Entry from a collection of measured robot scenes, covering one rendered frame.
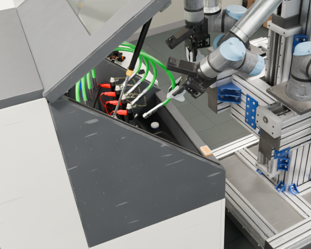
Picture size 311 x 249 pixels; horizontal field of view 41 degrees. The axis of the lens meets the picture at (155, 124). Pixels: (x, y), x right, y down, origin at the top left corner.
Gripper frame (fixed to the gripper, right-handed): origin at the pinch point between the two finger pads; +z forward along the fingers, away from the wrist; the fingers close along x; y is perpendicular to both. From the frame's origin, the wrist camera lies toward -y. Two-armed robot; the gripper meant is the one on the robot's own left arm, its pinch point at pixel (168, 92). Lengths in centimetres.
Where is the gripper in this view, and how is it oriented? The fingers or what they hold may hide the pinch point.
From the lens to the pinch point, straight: 159.1
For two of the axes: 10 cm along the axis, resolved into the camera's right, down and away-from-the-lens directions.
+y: 7.9, 5.0, 3.5
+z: -5.7, 4.1, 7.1
